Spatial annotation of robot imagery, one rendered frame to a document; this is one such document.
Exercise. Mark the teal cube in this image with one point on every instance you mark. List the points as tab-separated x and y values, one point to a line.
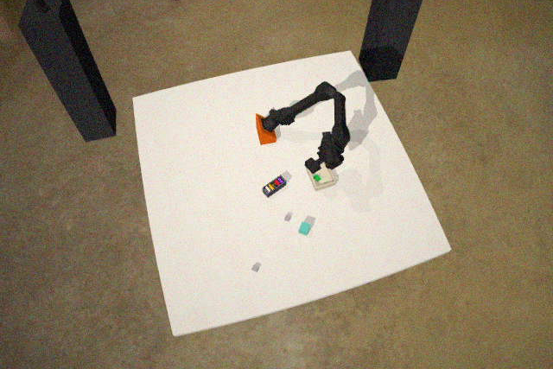
304	228

